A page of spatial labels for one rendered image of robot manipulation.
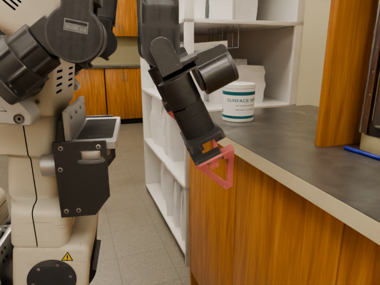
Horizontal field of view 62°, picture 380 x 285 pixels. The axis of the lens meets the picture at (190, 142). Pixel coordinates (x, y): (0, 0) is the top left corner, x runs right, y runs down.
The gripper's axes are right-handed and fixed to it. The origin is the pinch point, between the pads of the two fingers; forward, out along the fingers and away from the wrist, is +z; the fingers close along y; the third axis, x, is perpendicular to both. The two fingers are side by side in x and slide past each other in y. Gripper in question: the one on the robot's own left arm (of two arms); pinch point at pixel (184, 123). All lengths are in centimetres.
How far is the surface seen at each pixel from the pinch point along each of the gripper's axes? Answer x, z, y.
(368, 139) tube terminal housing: -43, 23, -21
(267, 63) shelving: -69, 18, 101
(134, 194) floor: 61, 82, 162
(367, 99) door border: -46, 12, -20
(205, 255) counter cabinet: 18, 66, 24
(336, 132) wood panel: -38.1, 19.7, -14.3
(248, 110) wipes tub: -25.5, 13.3, 21.6
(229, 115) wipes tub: -18.2, 11.9, 23.4
